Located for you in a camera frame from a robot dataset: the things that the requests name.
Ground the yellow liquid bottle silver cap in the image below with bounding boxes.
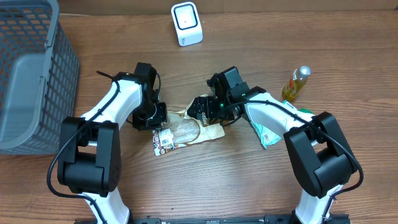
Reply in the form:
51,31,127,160
282,65,311,102

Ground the green lid white jar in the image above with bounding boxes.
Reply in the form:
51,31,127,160
299,108,313,114

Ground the teal white tissue packet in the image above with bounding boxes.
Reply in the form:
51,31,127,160
283,100,297,110

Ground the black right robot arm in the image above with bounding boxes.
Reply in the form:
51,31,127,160
187,67,364,223

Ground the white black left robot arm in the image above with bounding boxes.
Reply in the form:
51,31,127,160
47,62,167,223

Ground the white barcode scanner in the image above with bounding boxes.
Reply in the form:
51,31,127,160
170,1,203,47

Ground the grey plastic mesh basket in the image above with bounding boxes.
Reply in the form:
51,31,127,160
1,0,80,155

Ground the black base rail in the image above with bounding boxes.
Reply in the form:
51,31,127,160
74,215,351,224

